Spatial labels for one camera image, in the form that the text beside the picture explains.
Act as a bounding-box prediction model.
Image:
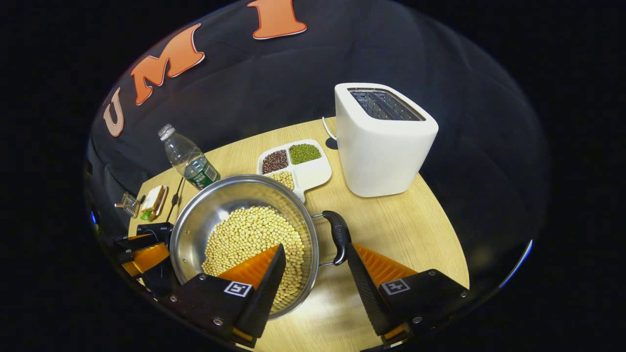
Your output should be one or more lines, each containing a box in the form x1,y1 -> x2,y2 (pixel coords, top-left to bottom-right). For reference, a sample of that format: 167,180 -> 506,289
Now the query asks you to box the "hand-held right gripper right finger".
345,242 -> 471,345

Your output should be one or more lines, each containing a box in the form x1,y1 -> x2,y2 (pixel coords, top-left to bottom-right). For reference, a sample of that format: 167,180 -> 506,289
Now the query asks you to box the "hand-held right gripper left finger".
160,243 -> 288,349

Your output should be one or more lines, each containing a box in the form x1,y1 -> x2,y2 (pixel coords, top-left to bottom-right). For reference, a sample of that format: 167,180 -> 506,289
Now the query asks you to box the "black induction cooktop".
136,221 -> 180,299

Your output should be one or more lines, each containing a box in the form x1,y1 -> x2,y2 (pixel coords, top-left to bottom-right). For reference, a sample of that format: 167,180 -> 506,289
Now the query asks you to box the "pile of yellow soybeans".
201,206 -> 305,304

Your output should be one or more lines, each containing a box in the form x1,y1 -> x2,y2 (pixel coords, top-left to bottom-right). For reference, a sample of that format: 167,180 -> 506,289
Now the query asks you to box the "steel pot with black handles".
170,175 -> 352,321

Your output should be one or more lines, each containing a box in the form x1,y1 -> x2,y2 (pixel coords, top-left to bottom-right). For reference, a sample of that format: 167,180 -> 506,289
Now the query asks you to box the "sandwich with lettuce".
140,185 -> 166,221

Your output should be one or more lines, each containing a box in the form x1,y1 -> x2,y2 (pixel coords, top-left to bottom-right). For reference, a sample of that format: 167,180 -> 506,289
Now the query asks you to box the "clear plastic water bottle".
157,123 -> 222,191

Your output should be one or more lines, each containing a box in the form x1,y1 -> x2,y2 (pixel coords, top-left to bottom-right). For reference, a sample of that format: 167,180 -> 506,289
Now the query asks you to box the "small heap of soybeans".
268,171 -> 295,191

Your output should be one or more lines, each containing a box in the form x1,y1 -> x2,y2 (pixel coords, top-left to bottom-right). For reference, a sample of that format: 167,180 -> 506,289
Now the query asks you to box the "white divided plate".
257,139 -> 333,203

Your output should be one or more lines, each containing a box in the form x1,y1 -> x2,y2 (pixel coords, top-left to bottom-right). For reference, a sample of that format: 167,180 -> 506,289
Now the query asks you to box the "pile of red beans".
262,149 -> 289,175

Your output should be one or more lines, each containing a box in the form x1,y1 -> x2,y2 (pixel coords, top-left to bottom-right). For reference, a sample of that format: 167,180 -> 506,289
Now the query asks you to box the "pile of green mung beans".
289,143 -> 322,165

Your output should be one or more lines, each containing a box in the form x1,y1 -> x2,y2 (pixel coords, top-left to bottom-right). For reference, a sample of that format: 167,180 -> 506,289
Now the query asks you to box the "white toaster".
335,82 -> 439,198

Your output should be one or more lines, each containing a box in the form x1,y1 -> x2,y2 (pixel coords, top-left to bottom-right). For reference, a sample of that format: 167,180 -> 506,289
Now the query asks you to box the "wire mesh holder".
121,192 -> 140,218

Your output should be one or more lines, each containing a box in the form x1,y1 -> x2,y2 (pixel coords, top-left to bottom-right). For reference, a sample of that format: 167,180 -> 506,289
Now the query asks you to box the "black power cable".
166,177 -> 185,223

